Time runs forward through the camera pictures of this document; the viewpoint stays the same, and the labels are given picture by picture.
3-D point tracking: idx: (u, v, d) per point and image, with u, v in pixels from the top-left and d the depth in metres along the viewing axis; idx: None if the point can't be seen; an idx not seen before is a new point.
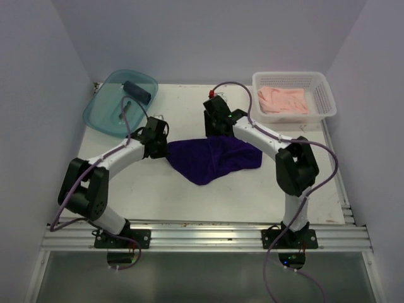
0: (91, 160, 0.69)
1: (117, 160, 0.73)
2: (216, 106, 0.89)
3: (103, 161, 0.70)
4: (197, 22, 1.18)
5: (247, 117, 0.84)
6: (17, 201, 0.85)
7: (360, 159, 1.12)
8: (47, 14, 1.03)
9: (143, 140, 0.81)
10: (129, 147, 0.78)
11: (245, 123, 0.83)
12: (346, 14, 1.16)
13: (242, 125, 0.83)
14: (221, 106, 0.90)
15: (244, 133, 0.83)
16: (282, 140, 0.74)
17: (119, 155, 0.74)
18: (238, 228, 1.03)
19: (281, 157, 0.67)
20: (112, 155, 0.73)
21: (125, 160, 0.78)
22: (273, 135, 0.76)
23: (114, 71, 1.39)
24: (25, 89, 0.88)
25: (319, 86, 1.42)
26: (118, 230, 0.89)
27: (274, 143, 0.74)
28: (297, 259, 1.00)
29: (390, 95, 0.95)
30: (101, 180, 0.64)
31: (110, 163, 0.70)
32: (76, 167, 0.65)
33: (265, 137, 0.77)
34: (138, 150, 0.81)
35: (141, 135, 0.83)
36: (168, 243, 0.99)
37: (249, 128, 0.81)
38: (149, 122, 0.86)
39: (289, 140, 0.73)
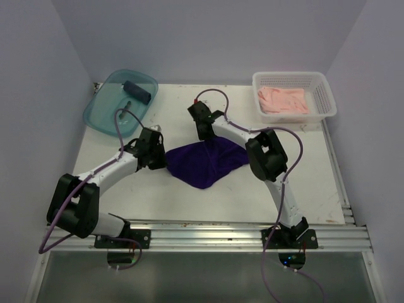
0: (81, 177, 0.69)
1: (108, 174, 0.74)
2: (198, 110, 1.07)
3: (95, 177, 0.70)
4: (197, 22, 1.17)
5: (223, 115, 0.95)
6: (17, 201, 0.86)
7: (360, 159, 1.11)
8: (46, 15, 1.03)
9: (136, 153, 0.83)
10: (121, 160, 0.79)
11: (222, 120, 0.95)
12: (346, 14, 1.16)
13: (219, 124, 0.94)
14: (202, 109, 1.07)
15: (222, 129, 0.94)
16: (251, 132, 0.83)
17: (110, 169, 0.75)
18: (238, 228, 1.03)
19: (249, 146, 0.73)
20: (103, 170, 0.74)
21: (117, 175, 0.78)
22: (243, 128, 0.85)
23: (114, 71, 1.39)
24: (25, 89, 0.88)
25: (319, 86, 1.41)
26: (118, 230, 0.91)
27: (245, 134, 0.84)
28: (297, 259, 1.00)
29: (390, 95, 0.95)
30: (91, 196, 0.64)
31: (100, 178, 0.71)
32: (65, 183, 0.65)
33: (237, 130, 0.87)
34: (130, 165, 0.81)
35: (134, 147, 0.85)
36: (168, 243, 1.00)
37: (225, 125, 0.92)
38: (143, 134, 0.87)
39: (257, 130, 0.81)
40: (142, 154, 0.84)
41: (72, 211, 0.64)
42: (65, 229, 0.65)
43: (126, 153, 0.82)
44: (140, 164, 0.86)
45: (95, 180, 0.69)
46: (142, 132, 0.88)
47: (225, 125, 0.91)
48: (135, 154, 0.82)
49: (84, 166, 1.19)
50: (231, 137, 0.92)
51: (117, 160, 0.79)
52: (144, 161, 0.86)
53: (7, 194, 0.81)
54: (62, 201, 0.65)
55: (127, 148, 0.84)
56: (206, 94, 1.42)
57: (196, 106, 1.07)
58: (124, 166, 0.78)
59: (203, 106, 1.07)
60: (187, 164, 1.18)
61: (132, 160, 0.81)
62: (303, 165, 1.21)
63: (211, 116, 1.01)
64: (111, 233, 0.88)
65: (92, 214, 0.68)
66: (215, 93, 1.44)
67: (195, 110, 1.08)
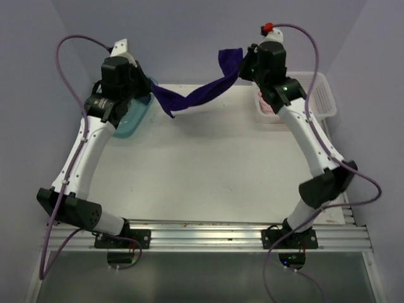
0: (57, 187, 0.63)
1: (83, 168, 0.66)
2: (275, 65, 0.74)
3: (70, 184, 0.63)
4: (197, 22, 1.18)
5: (306, 105, 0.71)
6: (17, 201, 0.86)
7: (360, 159, 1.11)
8: (46, 15, 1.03)
9: (106, 112, 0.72)
10: (91, 136, 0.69)
11: (300, 110, 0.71)
12: (346, 14, 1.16)
13: (294, 114, 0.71)
14: (279, 65, 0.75)
15: (293, 122, 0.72)
16: (331, 158, 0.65)
17: (82, 160, 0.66)
18: (238, 228, 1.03)
19: (324, 178, 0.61)
20: (76, 166, 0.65)
21: (95, 154, 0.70)
22: (325, 147, 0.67)
23: None
24: (25, 89, 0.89)
25: (319, 86, 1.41)
26: (118, 230, 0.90)
27: (322, 157, 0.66)
28: (297, 259, 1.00)
29: (389, 95, 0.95)
30: (76, 207, 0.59)
31: (77, 178, 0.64)
32: (45, 197, 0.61)
33: (316, 143, 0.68)
34: (105, 134, 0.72)
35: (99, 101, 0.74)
36: (168, 243, 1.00)
37: (302, 122, 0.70)
38: (106, 76, 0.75)
39: (339, 161, 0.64)
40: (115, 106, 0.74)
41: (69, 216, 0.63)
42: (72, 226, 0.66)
43: (92, 119, 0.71)
44: (117, 118, 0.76)
45: (72, 187, 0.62)
46: (104, 72, 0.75)
47: (302, 125, 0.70)
48: (104, 117, 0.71)
49: None
50: (297, 134, 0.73)
51: (85, 139, 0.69)
52: (119, 114, 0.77)
53: (7, 194, 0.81)
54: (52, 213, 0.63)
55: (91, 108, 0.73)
56: None
57: (276, 54, 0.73)
58: (96, 142, 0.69)
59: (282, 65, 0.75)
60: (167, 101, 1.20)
61: (102, 128, 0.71)
62: (303, 165, 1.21)
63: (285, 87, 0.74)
64: (110, 233, 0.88)
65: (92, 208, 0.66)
66: None
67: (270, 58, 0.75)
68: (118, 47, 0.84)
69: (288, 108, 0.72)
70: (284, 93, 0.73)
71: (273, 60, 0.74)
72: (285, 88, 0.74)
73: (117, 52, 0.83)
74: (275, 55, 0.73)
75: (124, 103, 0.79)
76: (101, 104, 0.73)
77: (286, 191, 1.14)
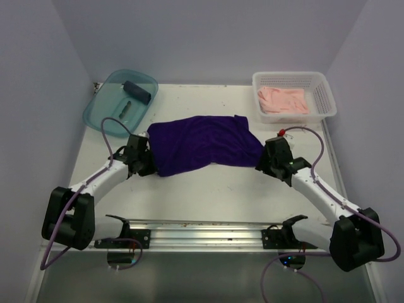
0: (74, 187, 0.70)
1: (100, 183, 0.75)
2: (279, 148, 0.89)
3: (87, 187, 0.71)
4: (197, 22, 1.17)
5: (310, 170, 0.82)
6: (17, 201, 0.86)
7: (359, 160, 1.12)
8: (46, 14, 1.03)
9: (125, 160, 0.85)
10: (113, 168, 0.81)
11: (307, 175, 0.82)
12: (346, 14, 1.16)
13: (302, 178, 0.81)
14: (284, 149, 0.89)
15: (304, 186, 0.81)
16: (345, 207, 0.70)
17: (101, 178, 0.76)
18: (238, 229, 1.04)
19: (341, 226, 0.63)
20: (94, 180, 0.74)
21: (109, 182, 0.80)
22: (337, 199, 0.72)
23: (114, 71, 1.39)
24: (25, 89, 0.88)
25: (319, 86, 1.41)
26: (118, 232, 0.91)
27: (336, 207, 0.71)
28: (297, 259, 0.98)
29: (390, 95, 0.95)
30: (87, 207, 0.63)
31: (93, 187, 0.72)
32: (59, 196, 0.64)
33: (327, 197, 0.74)
34: (120, 173, 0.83)
35: (123, 154, 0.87)
36: (168, 243, 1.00)
37: (310, 182, 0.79)
38: (130, 142, 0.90)
39: (353, 209, 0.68)
40: (132, 160, 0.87)
41: (68, 224, 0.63)
42: (63, 243, 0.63)
43: (117, 160, 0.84)
44: (130, 170, 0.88)
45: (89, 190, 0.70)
46: (129, 140, 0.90)
47: (311, 184, 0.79)
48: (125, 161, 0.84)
49: (84, 166, 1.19)
50: (311, 197, 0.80)
51: (106, 168, 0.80)
52: (132, 168, 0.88)
53: (7, 194, 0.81)
54: (57, 216, 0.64)
55: (116, 156, 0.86)
56: (206, 94, 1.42)
57: (278, 142, 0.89)
58: (116, 173, 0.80)
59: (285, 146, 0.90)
60: (170, 154, 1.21)
61: (123, 167, 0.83)
62: None
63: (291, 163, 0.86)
64: (112, 235, 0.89)
65: (89, 225, 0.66)
66: (215, 93, 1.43)
67: (274, 147, 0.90)
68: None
69: (299, 177, 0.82)
70: (291, 167, 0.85)
71: (277, 148, 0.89)
72: (291, 163, 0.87)
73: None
74: (277, 142, 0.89)
75: (137, 166, 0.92)
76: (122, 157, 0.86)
77: (286, 191, 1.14)
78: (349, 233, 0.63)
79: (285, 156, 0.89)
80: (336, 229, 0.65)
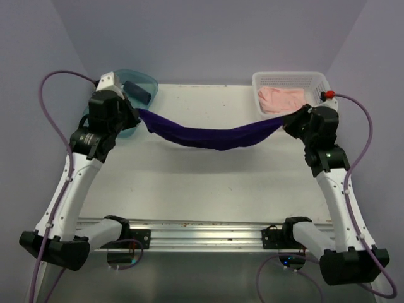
0: (40, 230, 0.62)
1: (67, 210, 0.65)
2: (323, 131, 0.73)
3: (53, 227, 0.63)
4: (197, 21, 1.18)
5: (346, 177, 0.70)
6: (17, 201, 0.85)
7: (358, 158, 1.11)
8: (46, 14, 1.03)
9: (91, 145, 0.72)
10: (76, 175, 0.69)
11: (338, 179, 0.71)
12: (346, 14, 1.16)
13: (330, 180, 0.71)
14: (327, 134, 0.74)
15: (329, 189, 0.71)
16: (361, 240, 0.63)
17: (68, 198, 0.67)
18: (238, 229, 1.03)
19: (344, 258, 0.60)
20: (59, 209, 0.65)
21: (81, 192, 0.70)
22: (356, 226, 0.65)
23: (114, 71, 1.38)
24: (25, 89, 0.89)
25: (319, 86, 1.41)
26: (117, 233, 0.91)
27: (351, 233, 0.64)
28: (297, 259, 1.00)
29: (391, 93, 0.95)
30: (61, 250, 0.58)
31: (60, 221, 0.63)
32: (29, 241, 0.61)
33: (346, 219, 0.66)
34: (90, 172, 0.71)
35: (88, 136, 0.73)
36: (168, 243, 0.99)
37: (337, 192, 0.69)
38: (92, 112, 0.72)
39: (367, 245, 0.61)
40: (101, 140, 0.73)
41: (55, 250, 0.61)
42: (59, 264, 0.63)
43: (77, 157, 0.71)
44: (105, 151, 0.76)
45: (57, 230, 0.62)
46: (90, 110, 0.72)
47: (337, 197, 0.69)
48: (89, 156, 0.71)
49: None
50: (330, 203, 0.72)
51: (70, 178, 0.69)
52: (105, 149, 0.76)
53: (6, 194, 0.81)
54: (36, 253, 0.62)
55: (79, 142, 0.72)
56: (206, 95, 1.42)
57: (326, 124, 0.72)
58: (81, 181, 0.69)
59: (332, 130, 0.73)
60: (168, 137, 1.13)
61: (88, 165, 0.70)
62: (303, 166, 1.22)
63: (329, 154, 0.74)
64: (111, 238, 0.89)
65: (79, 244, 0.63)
66: (216, 93, 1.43)
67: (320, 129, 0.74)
68: (105, 81, 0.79)
69: (327, 176, 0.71)
70: (325, 160, 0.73)
71: (321, 129, 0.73)
72: (329, 155, 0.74)
73: (102, 86, 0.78)
74: (327, 121, 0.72)
75: (112, 137, 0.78)
76: (88, 139, 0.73)
77: (286, 190, 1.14)
78: (348, 266, 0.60)
79: (324, 141, 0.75)
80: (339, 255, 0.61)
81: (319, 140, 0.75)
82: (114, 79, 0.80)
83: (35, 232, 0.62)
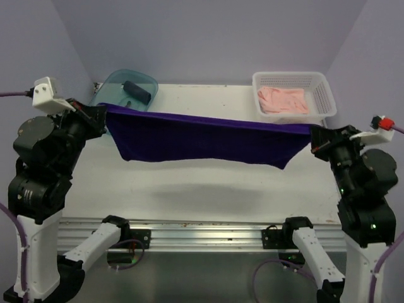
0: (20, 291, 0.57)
1: (38, 276, 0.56)
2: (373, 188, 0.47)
3: (31, 291, 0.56)
4: (197, 21, 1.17)
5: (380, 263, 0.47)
6: None
7: None
8: (45, 12, 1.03)
9: (32, 203, 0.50)
10: (31, 241, 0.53)
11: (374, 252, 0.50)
12: (346, 13, 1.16)
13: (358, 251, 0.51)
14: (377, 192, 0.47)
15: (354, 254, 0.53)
16: None
17: (32, 267, 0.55)
18: (238, 229, 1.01)
19: None
20: (28, 276, 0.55)
21: (47, 249, 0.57)
22: None
23: (114, 71, 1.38)
24: (25, 88, 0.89)
25: (319, 86, 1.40)
26: (117, 238, 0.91)
27: None
28: (297, 259, 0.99)
29: (391, 92, 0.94)
30: None
31: (35, 288, 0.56)
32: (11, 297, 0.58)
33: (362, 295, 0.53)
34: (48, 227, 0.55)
35: (26, 189, 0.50)
36: (168, 243, 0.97)
37: (366, 270, 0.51)
38: (24, 158, 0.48)
39: None
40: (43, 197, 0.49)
41: None
42: None
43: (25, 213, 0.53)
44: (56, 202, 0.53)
45: (35, 294, 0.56)
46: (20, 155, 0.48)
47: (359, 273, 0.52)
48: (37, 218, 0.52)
49: (83, 166, 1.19)
50: (351, 266, 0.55)
51: (25, 249, 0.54)
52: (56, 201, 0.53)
53: None
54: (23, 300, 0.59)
55: (17, 197, 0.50)
56: (206, 94, 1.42)
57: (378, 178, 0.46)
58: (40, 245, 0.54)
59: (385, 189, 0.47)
60: (147, 152, 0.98)
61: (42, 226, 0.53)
62: (303, 166, 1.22)
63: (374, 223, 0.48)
64: (110, 243, 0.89)
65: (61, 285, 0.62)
66: (216, 93, 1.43)
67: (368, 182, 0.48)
68: (40, 93, 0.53)
69: (360, 250, 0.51)
70: (367, 227, 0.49)
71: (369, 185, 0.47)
72: (374, 227, 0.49)
73: (38, 101, 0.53)
74: (380, 178, 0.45)
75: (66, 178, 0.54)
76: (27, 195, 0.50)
77: (286, 191, 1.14)
78: None
79: (370, 197, 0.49)
80: None
81: (362, 196, 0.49)
82: (50, 88, 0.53)
83: (15, 293, 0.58)
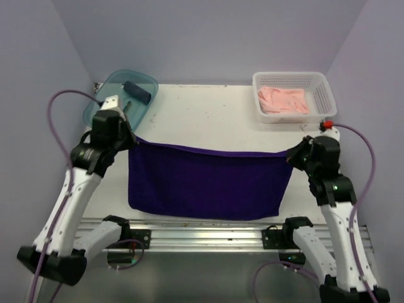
0: (38, 245, 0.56)
1: (66, 225, 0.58)
2: (327, 159, 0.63)
3: (52, 242, 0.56)
4: (197, 21, 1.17)
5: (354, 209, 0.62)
6: (17, 201, 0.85)
7: (358, 159, 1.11)
8: (46, 13, 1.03)
9: (91, 164, 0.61)
10: (56, 233, 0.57)
11: (343, 214, 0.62)
12: (346, 14, 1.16)
13: (336, 216, 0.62)
14: (334, 163, 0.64)
15: (334, 229, 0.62)
16: (363, 278, 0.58)
17: (65, 216, 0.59)
18: (238, 228, 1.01)
19: None
20: (59, 221, 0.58)
21: (81, 207, 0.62)
22: (358, 265, 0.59)
23: (115, 71, 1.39)
24: (26, 88, 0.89)
25: (319, 86, 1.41)
26: (117, 235, 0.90)
27: (354, 272, 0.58)
28: (298, 259, 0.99)
29: (391, 93, 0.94)
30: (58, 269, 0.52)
31: (60, 237, 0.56)
32: (26, 257, 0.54)
33: (349, 255, 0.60)
34: (91, 187, 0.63)
35: (88, 154, 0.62)
36: (168, 243, 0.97)
37: (342, 229, 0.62)
38: (94, 129, 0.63)
39: (369, 287, 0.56)
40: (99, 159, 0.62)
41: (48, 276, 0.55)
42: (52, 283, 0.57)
43: (77, 172, 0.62)
44: (102, 170, 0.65)
45: (55, 245, 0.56)
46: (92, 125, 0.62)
47: (341, 231, 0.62)
48: (89, 170, 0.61)
49: None
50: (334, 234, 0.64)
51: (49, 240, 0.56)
52: (104, 166, 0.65)
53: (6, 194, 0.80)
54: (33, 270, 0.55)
55: (77, 158, 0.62)
56: (206, 94, 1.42)
57: (330, 149, 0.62)
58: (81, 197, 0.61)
59: (333, 160, 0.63)
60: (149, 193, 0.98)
61: (88, 181, 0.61)
62: None
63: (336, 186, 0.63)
64: (112, 241, 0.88)
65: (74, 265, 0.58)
66: (215, 93, 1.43)
67: (326, 155, 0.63)
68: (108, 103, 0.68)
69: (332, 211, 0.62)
70: (332, 190, 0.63)
71: (327, 158, 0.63)
72: (336, 187, 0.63)
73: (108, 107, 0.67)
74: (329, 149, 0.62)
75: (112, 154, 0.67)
76: (87, 154, 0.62)
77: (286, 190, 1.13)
78: None
79: (329, 170, 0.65)
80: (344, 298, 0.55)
81: (324, 170, 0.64)
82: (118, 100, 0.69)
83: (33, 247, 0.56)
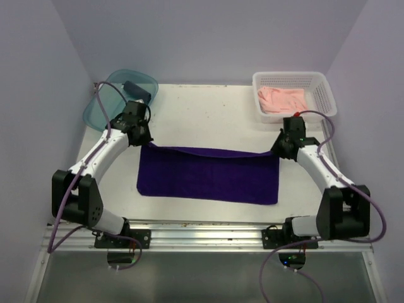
0: (74, 169, 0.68)
1: (100, 161, 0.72)
2: (293, 125, 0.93)
3: (87, 168, 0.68)
4: (197, 21, 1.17)
5: (318, 146, 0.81)
6: (17, 202, 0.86)
7: (357, 159, 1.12)
8: (46, 15, 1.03)
9: (124, 126, 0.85)
10: (91, 163, 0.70)
11: (312, 151, 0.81)
12: (346, 14, 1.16)
13: (307, 153, 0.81)
14: (298, 127, 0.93)
15: (309, 161, 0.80)
16: (340, 178, 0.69)
17: (100, 155, 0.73)
18: (238, 229, 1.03)
19: (329, 192, 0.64)
20: (94, 156, 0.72)
21: (110, 156, 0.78)
22: (333, 171, 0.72)
23: (114, 71, 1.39)
24: (26, 89, 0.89)
25: (319, 86, 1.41)
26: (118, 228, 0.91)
27: (331, 178, 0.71)
28: (297, 259, 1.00)
29: (390, 95, 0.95)
30: (89, 187, 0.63)
31: (93, 166, 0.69)
32: (60, 178, 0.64)
33: (324, 169, 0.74)
34: (122, 142, 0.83)
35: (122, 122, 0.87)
36: (169, 243, 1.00)
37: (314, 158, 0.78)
38: (129, 108, 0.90)
39: (348, 182, 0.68)
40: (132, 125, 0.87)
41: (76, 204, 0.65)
42: (71, 221, 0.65)
43: (113, 131, 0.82)
44: (132, 137, 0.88)
45: (89, 171, 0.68)
46: (127, 106, 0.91)
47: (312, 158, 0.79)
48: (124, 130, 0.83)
49: None
50: (313, 174, 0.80)
51: (84, 165, 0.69)
52: (136, 137, 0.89)
53: (7, 195, 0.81)
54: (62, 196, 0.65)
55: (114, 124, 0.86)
56: (206, 94, 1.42)
57: (293, 120, 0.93)
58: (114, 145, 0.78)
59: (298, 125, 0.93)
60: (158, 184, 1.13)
61: (120, 137, 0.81)
62: None
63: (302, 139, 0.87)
64: (112, 230, 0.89)
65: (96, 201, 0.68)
66: (215, 93, 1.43)
67: (290, 124, 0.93)
68: None
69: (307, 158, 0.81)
70: (300, 142, 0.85)
71: (291, 125, 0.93)
72: (302, 140, 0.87)
73: None
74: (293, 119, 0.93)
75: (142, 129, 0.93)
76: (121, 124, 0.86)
77: (286, 191, 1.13)
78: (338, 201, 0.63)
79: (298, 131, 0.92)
80: (326, 198, 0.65)
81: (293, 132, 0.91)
82: None
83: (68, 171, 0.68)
